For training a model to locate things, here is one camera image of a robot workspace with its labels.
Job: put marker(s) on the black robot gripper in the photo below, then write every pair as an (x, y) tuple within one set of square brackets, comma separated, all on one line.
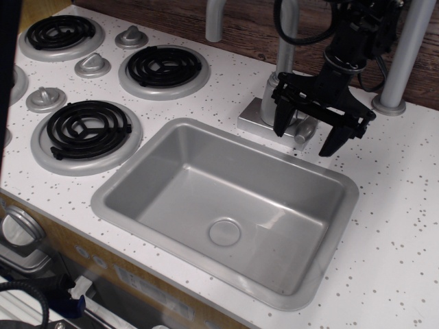
[(326, 97)]

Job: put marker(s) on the silver faucet lever handle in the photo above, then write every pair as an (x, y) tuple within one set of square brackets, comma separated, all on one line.
[(305, 129)]

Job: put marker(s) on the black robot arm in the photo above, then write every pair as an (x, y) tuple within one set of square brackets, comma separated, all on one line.
[(360, 31)]

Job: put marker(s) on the silver toy faucet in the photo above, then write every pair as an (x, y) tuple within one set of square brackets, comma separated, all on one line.
[(258, 117)]

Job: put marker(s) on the grey support pole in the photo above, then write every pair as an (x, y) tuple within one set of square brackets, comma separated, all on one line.
[(390, 102)]

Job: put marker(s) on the grey toy sink basin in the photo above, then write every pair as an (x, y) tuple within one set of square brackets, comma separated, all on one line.
[(266, 223)]

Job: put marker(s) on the back right stove burner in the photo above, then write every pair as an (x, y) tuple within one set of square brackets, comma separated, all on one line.
[(164, 72)]

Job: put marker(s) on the grey stove knob top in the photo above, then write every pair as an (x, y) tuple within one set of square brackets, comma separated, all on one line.
[(132, 38)]

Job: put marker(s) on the grey stove knob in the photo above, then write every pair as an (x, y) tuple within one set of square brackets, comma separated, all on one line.
[(132, 38), (45, 100), (93, 66)]

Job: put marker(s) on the grey stove knob middle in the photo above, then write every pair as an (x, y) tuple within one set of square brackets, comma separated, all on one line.
[(93, 66)]

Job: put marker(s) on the front right stove burner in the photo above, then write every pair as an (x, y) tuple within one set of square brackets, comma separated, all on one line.
[(86, 138)]

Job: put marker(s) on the back left stove burner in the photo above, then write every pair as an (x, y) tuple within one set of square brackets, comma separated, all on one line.
[(61, 38)]

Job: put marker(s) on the grey stove knob lower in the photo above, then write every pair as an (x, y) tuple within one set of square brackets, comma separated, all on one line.
[(45, 100)]

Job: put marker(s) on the left edge stove burner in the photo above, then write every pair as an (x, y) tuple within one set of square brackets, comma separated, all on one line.
[(20, 84)]

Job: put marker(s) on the blue clamp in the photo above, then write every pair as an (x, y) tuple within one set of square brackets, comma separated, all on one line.
[(75, 308)]

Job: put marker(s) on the grey stove knob edge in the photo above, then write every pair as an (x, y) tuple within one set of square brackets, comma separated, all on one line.
[(8, 137)]

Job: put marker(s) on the silver oven dial knob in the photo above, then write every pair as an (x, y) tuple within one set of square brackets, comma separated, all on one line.
[(20, 232)]

